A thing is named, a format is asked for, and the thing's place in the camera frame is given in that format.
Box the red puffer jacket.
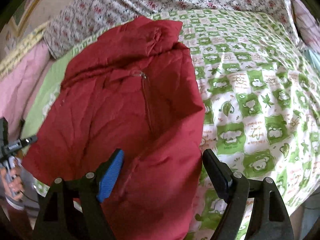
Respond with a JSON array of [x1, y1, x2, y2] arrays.
[[22, 16, 204, 239]]

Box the gold framed landscape painting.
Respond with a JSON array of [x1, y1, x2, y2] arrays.
[[9, 0, 40, 37]]

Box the rose floral folded quilt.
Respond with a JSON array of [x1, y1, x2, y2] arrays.
[[43, 0, 299, 59]]

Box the green checkered bed sheet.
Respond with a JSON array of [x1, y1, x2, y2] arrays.
[[21, 8, 320, 240]]

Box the left hand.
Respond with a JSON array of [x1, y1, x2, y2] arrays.
[[1, 158, 24, 202]]

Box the pink blanket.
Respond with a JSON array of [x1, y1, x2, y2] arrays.
[[1, 40, 53, 140]]

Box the yellow floral folded cloth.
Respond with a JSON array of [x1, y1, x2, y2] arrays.
[[0, 21, 49, 80]]

